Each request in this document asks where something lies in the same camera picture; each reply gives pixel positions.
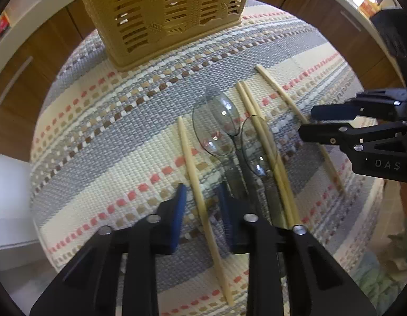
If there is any clear plastic spoon upper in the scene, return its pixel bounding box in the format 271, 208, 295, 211
205, 87, 258, 210

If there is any striped woven table mat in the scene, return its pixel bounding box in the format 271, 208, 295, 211
31, 1, 383, 315

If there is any bamboo chopstick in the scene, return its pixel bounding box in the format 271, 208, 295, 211
177, 116, 235, 307
236, 81, 294, 229
256, 64, 346, 194
237, 81, 301, 228

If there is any clear plastic spoon large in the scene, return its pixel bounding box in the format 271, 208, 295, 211
192, 97, 249, 202

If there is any clear plastic spoon right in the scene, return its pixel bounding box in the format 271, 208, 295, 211
241, 116, 287, 228

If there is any yellow plastic utensil basket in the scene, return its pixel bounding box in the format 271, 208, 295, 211
82, 0, 246, 71

